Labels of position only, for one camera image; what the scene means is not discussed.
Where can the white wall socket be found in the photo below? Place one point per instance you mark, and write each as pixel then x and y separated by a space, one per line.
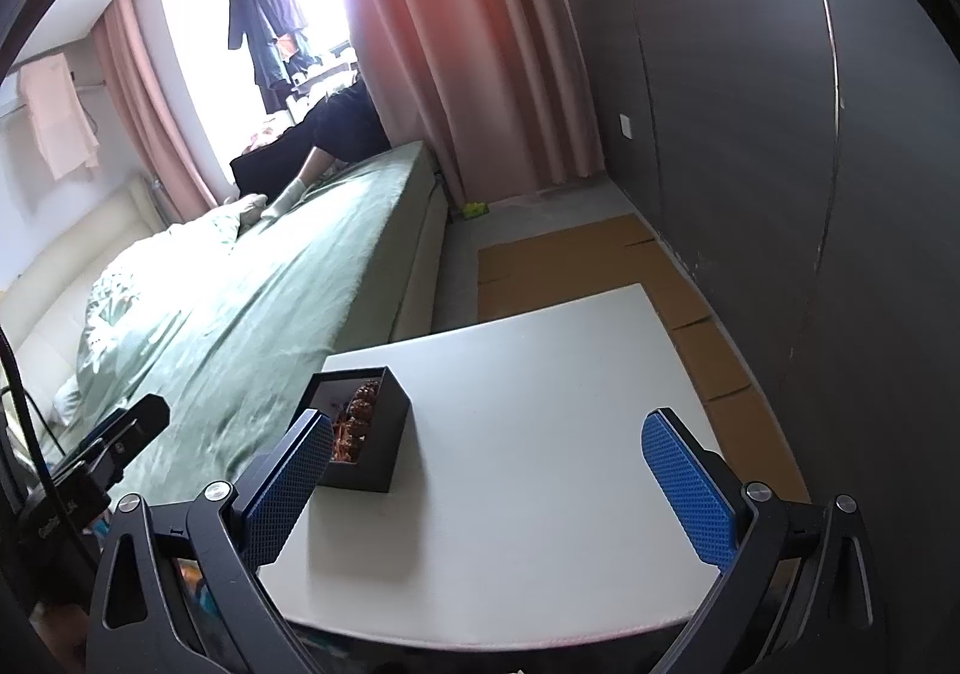
pixel 625 126

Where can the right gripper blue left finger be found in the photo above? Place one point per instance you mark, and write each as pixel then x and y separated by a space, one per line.
pixel 275 487

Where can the small green object on floor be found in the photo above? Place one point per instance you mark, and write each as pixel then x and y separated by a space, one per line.
pixel 474 210

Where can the black jewelry box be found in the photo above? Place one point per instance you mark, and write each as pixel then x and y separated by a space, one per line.
pixel 368 409

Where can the hanging dark clothes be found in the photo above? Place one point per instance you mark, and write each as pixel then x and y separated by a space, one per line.
pixel 273 32

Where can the green bed sheet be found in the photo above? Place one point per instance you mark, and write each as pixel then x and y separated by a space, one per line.
pixel 228 324

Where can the flattened cardboard sheet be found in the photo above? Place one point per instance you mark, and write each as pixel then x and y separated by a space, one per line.
pixel 653 326

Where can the pink curtain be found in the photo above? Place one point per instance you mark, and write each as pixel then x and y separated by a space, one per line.
pixel 496 88

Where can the hanging pink shirt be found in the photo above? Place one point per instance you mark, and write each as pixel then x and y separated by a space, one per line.
pixel 58 120

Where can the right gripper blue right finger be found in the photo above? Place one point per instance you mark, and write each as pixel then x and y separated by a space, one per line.
pixel 701 489

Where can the person in black clothes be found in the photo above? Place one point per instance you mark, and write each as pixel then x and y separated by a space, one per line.
pixel 342 129

